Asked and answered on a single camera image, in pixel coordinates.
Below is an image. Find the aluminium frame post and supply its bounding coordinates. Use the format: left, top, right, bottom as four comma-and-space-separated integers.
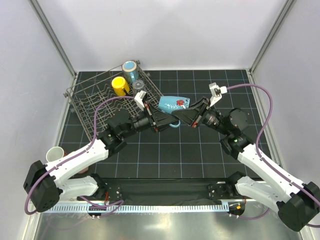
248, 0, 296, 75
28, 0, 77, 78

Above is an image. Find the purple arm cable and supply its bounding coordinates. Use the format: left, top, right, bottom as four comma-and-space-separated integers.
219, 84, 320, 228
24, 96, 136, 216

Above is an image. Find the pink mug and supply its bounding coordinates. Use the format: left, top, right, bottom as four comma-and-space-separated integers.
45, 146, 67, 163
78, 166, 89, 174

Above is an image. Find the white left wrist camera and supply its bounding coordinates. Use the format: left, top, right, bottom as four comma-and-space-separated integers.
134, 90, 147, 111

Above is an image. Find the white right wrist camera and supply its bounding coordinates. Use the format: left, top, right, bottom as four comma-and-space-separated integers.
209, 82, 228, 107

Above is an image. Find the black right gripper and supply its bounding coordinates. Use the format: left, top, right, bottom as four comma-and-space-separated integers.
171, 96, 231, 136

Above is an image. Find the white slotted cable duct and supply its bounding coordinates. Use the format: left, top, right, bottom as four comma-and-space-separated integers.
45, 202, 229, 214

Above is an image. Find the yellow mug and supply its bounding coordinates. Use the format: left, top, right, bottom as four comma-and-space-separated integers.
111, 76, 130, 97

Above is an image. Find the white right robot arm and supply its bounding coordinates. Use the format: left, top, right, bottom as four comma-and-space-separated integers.
172, 98, 320, 232

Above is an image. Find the pink mug right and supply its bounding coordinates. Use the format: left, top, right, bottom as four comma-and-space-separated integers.
78, 166, 89, 174

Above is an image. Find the blue butterfly mug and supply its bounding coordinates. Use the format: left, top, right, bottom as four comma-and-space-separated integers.
121, 60, 139, 84

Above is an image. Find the pink mug left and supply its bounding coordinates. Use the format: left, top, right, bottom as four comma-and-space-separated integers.
45, 146, 67, 163

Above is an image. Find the black grid mat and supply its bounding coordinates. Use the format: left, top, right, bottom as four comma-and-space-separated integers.
53, 69, 262, 179

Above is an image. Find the clear glass cup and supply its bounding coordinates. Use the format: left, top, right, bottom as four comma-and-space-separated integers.
132, 79, 146, 95

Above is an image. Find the aluminium frame post right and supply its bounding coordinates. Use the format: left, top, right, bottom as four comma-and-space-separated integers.
248, 0, 296, 75

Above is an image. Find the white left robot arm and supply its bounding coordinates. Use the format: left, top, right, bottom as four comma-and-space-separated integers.
23, 103, 179, 215

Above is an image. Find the aluminium frame post left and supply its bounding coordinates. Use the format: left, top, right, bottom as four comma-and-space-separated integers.
28, 0, 77, 78

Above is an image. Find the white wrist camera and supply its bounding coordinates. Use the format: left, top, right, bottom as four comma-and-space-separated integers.
134, 90, 147, 111
209, 82, 228, 107

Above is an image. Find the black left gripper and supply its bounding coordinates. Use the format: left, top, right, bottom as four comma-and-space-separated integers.
120, 102, 178, 139

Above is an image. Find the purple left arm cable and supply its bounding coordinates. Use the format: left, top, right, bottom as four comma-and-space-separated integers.
24, 96, 136, 216

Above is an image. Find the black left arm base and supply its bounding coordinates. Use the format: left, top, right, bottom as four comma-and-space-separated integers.
96, 180, 122, 202

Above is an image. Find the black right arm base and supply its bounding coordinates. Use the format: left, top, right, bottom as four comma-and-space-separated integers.
207, 183, 244, 200

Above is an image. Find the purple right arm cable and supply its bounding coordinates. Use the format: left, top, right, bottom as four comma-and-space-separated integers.
219, 84, 320, 228

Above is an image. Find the blue flower mug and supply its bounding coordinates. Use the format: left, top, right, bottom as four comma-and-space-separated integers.
158, 96, 191, 114

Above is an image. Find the grey wire dish rack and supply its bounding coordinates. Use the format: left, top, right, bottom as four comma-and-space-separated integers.
63, 65, 163, 141

